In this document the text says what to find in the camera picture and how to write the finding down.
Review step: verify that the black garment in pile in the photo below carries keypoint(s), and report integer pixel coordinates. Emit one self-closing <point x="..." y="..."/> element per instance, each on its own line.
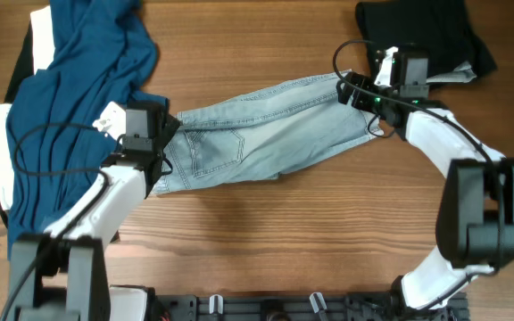
<point x="88" y="152"/>

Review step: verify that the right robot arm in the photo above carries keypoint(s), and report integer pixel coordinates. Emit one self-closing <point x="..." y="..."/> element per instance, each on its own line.
<point x="474" y="230"/>

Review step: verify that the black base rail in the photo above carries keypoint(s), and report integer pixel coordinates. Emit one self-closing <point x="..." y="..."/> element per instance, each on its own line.
<point x="354" y="306"/>

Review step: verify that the dark blue shirt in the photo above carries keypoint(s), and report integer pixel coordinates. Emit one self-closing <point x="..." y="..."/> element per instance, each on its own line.
<point x="103" y="54"/>

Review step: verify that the light blue denim jeans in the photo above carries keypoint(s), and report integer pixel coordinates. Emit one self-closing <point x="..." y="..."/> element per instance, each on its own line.
<point x="263" y="135"/>

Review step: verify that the folded grey garment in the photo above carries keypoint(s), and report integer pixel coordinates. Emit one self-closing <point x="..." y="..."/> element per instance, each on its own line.
<point x="461" y="74"/>

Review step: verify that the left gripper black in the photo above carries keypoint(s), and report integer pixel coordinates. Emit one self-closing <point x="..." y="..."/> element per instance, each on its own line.
<point x="169" y="129"/>

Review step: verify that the left white rail clip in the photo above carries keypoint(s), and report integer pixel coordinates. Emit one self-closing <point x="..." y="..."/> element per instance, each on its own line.
<point x="216" y="305"/>

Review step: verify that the right white rail clip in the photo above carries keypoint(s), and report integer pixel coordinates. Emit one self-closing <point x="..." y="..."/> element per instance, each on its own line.
<point x="318" y="303"/>

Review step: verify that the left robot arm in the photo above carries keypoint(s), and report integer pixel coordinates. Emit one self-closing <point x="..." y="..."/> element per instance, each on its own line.
<point x="60" y="274"/>

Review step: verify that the white garment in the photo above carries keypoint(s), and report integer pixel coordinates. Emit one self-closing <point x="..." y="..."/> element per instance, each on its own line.
<point x="37" y="53"/>

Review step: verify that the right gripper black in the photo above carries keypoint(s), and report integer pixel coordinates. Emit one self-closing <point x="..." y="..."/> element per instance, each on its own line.
<point x="367" y="81"/>

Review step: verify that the folded black garment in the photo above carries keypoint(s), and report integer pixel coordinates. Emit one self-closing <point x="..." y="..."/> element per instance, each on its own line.
<point x="439" y="27"/>

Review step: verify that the white rail clip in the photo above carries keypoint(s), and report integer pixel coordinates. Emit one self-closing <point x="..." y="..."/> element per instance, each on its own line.
<point x="216" y="305"/>
<point x="318" y="303"/>

